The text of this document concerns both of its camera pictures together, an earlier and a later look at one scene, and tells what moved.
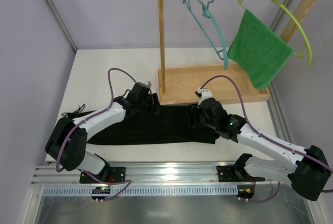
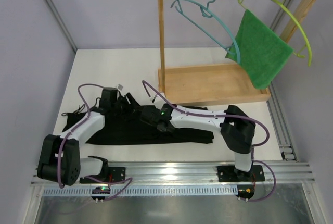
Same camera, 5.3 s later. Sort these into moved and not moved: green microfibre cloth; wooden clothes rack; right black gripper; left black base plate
Moved: right black gripper
Not moved: green microfibre cloth; left black base plate; wooden clothes rack
